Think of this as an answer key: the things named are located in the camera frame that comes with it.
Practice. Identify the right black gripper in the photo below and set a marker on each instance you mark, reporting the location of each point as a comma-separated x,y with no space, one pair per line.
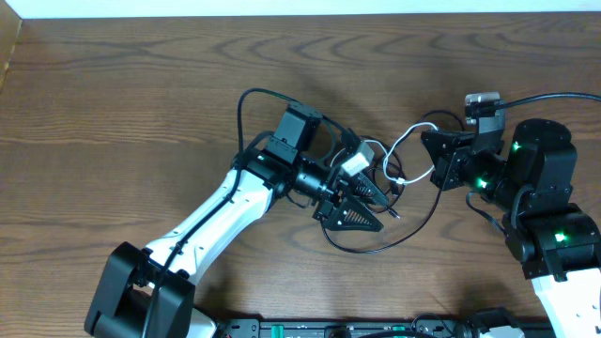
448,166

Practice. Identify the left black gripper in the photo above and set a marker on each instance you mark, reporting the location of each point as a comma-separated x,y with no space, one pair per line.
332,204

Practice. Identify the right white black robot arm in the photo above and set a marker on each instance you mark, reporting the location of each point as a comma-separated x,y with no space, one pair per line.
555,242

